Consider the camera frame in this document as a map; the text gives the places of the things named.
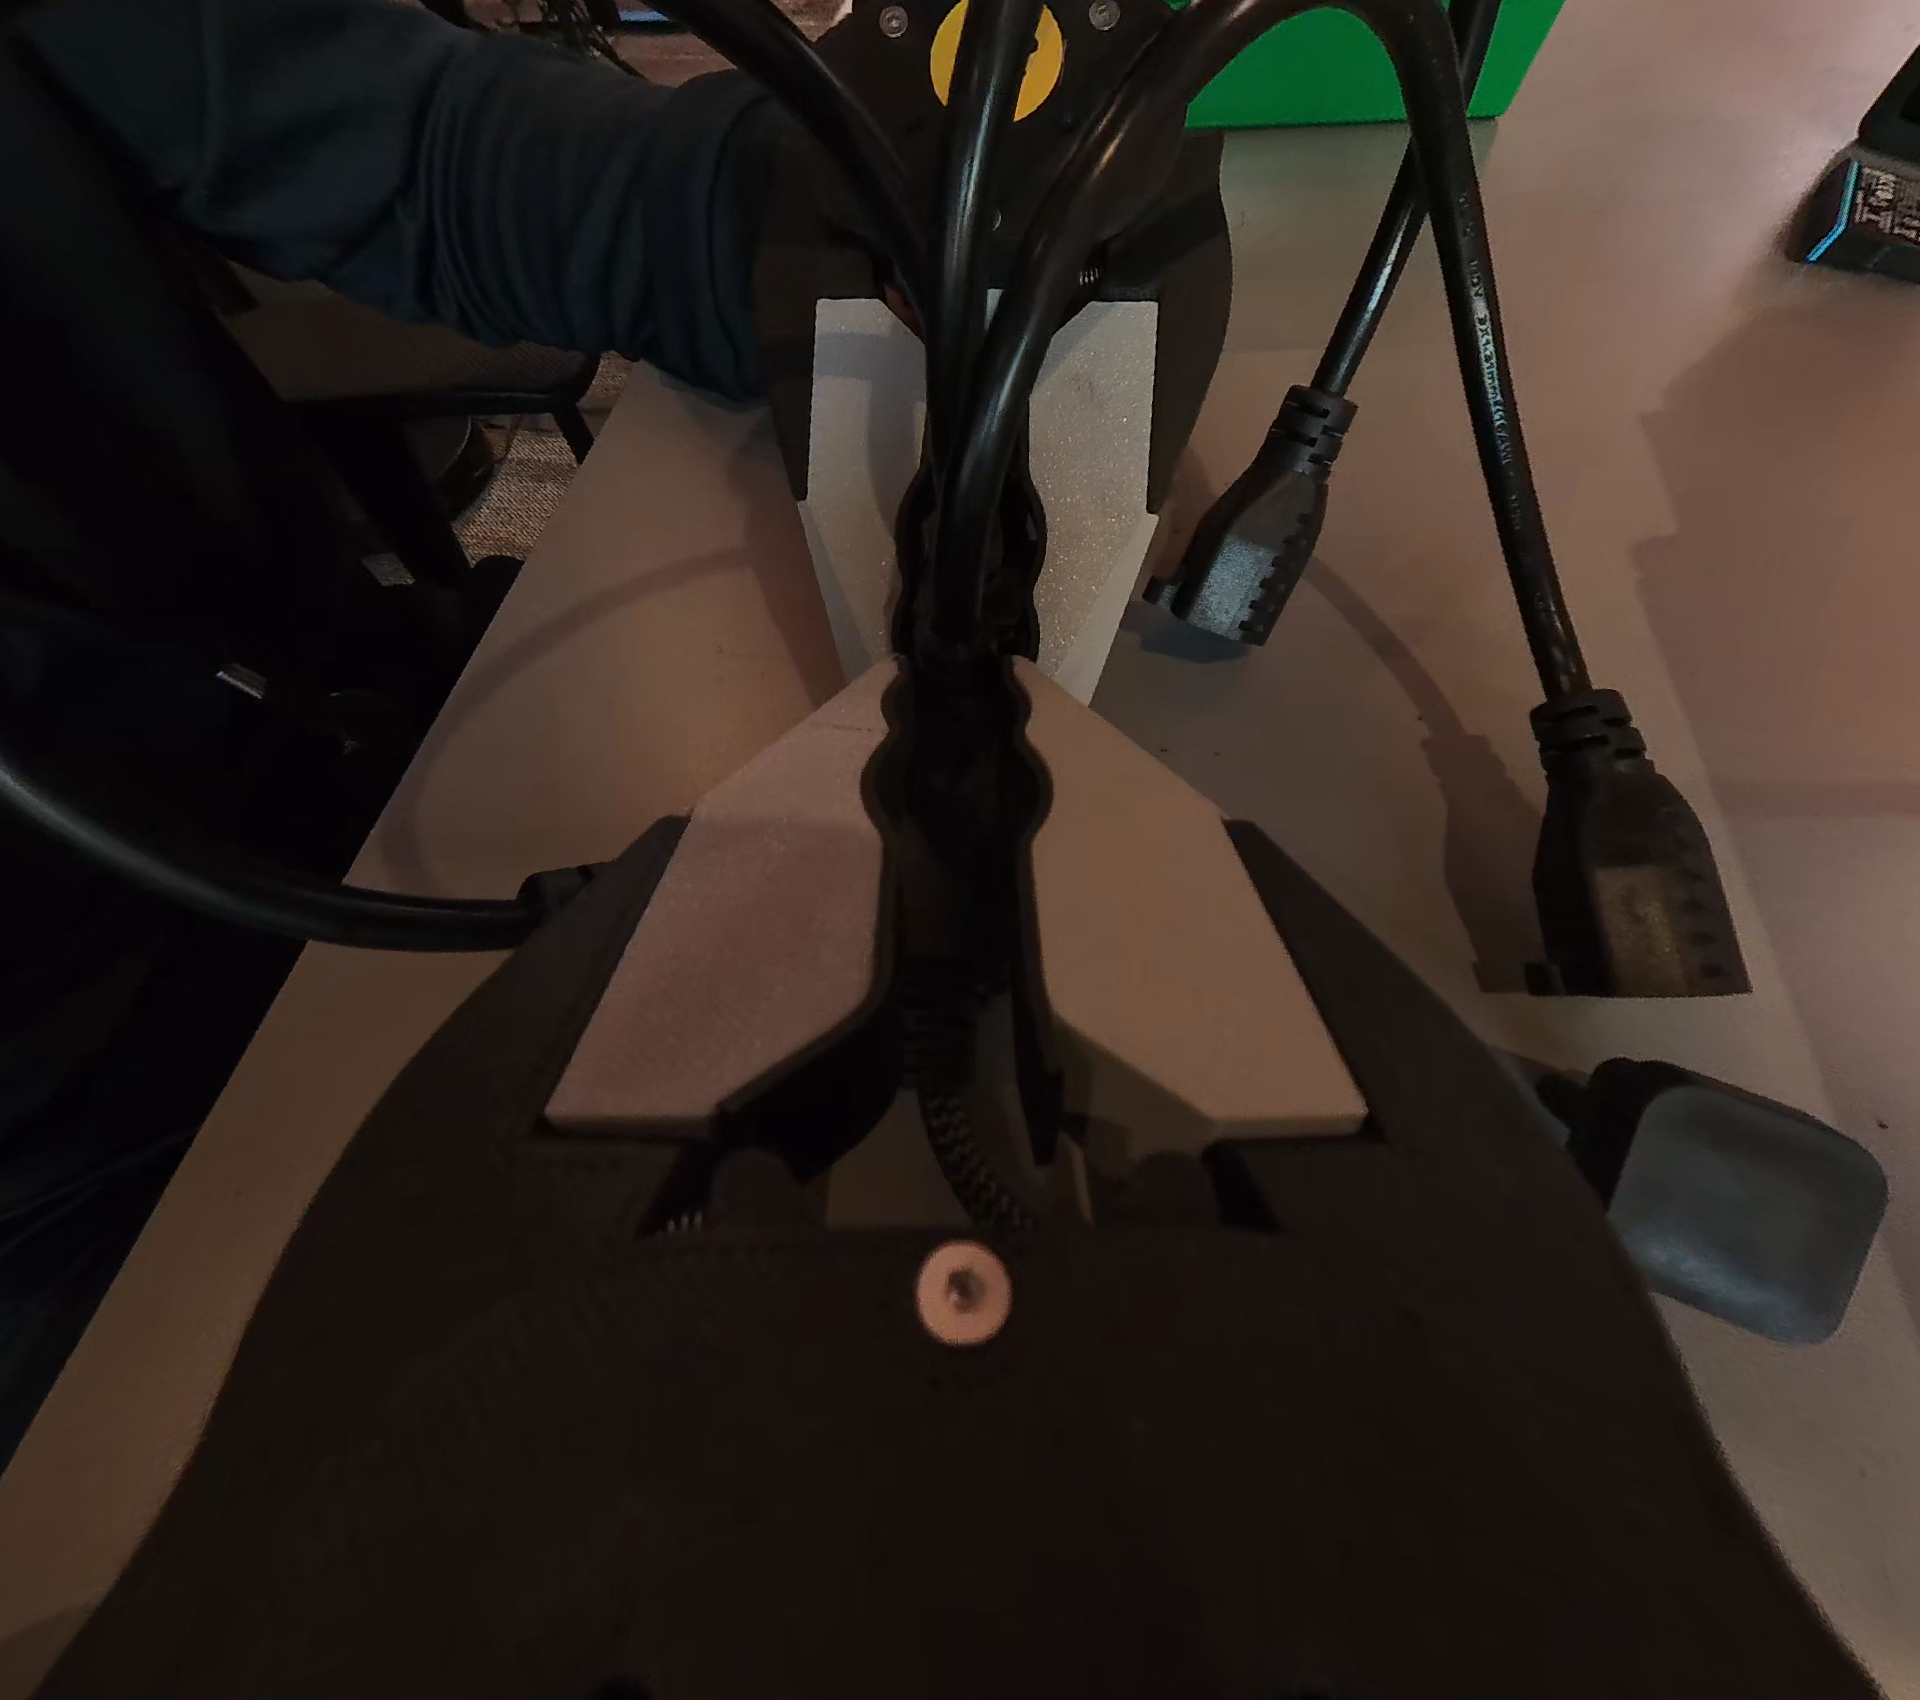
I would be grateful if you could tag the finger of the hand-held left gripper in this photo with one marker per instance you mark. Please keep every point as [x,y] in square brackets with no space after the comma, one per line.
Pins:
[855,440]
[1094,454]

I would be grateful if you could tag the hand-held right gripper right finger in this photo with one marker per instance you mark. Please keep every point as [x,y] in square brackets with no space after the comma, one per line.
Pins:
[1185,966]

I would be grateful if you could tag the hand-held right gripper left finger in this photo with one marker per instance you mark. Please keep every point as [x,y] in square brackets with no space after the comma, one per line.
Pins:
[734,952]

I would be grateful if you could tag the person's left forearm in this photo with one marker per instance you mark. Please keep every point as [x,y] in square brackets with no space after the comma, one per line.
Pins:
[571,216]

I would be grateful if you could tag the small black battery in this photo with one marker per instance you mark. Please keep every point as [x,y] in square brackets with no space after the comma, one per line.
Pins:
[1868,223]

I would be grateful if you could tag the black charger case with display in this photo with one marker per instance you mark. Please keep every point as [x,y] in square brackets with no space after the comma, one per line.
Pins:
[1892,126]

